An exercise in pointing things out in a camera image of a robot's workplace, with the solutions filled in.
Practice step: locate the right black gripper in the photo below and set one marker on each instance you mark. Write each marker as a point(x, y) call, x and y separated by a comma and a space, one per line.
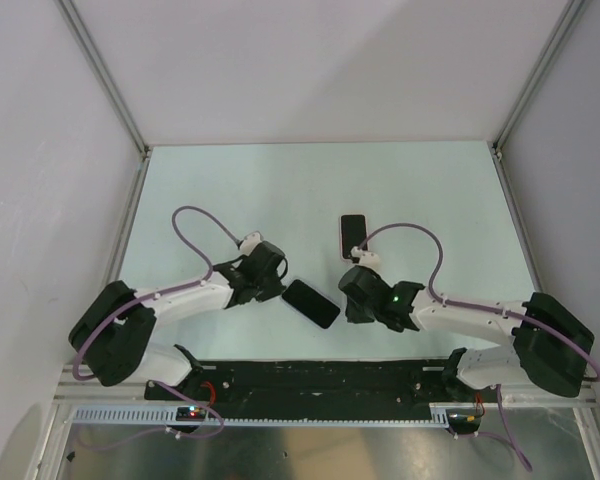
point(353, 316)

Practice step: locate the left aluminium frame post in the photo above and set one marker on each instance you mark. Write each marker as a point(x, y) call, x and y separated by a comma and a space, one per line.
point(97, 64)

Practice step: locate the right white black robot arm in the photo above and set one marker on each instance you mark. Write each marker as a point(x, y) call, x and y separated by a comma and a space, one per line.
point(537, 341)

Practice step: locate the grey slotted cable duct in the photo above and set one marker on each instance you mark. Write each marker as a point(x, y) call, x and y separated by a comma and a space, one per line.
point(171, 415)

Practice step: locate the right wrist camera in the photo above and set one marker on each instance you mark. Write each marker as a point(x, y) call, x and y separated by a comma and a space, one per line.
point(365, 258)

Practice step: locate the aluminium frame post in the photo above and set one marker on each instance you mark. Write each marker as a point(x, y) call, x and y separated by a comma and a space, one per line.
point(97, 64)
point(558, 37)

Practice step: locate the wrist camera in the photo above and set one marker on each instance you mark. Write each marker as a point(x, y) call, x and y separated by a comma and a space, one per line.
point(250, 242)
point(365, 258)

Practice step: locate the black smartphone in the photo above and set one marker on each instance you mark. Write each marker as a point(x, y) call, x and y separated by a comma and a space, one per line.
point(352, 232)
point(311, 304)

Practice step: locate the pink phone case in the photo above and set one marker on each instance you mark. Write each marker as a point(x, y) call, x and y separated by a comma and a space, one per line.
point(340, 240)

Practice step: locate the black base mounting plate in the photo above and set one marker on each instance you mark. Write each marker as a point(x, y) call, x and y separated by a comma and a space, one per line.
point(327, 387)

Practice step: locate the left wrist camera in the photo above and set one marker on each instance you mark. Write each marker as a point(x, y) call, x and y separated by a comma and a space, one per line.
point(250, 242)

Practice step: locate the right aluminium frame post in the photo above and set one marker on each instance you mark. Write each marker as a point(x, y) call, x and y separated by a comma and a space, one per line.
point(558, 37)

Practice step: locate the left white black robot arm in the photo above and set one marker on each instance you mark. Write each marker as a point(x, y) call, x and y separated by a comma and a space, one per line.
point(113, 338)

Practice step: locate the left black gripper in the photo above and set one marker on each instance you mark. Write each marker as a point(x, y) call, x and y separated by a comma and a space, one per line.
point(274, 290)

